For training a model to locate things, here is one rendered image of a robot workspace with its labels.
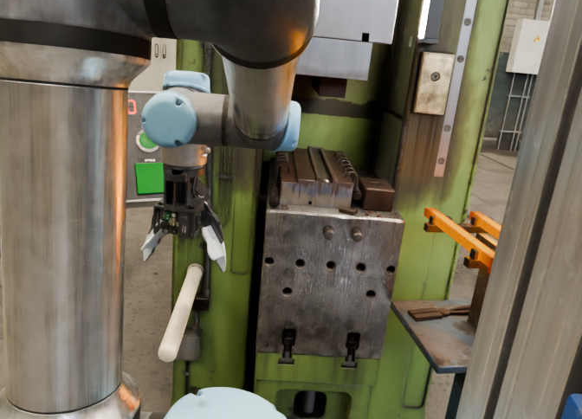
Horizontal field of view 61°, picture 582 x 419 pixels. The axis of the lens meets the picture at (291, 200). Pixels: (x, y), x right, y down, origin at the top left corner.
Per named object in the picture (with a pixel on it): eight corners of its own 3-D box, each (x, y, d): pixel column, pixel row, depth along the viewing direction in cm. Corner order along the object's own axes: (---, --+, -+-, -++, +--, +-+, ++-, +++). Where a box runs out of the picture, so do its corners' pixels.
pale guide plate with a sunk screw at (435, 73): (443, 115, 144) (455, 54, 139) (413, 112, 144) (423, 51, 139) (442, 114, 146) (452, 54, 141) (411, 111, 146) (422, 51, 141)
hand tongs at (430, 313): (574, 295, 153) (576, 292, 153) (586, 302, 150) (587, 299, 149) (407, 313, 134) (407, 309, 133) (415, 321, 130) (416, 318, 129)
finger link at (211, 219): (207, 252, 90) (180, 212, 88) (210, 248, 92) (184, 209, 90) (228, 240, 89) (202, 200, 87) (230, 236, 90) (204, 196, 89)
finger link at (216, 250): (216, 283, 87) (187, 240, 85) (224, 268, 93) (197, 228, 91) (230, 275, 86) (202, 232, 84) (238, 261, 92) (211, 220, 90)
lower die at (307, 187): (350, 209, 140) (353, 180, 137) (279, 203, 139) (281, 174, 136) (333, 171, 180) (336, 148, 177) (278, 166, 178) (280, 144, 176)
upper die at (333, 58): (367, 80, 129) (372, 42, 126) (291, 74, 128) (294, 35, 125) (345, 70, 169) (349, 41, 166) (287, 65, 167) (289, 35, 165)
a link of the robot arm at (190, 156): (171, 133, 87) (216, 138, 86) (171, 158, 89) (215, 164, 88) (155, 141, 80) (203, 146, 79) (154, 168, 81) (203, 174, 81)
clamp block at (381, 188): (391, 212, 140) (396, 190, 138) (362, 209, 140) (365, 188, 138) (383, 199, 152) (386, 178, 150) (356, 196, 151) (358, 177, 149)
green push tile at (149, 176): (169, 192, 120) (166, 162, 121) (138, 194, 116) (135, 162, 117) (168, 194, 121) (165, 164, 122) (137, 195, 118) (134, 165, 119)
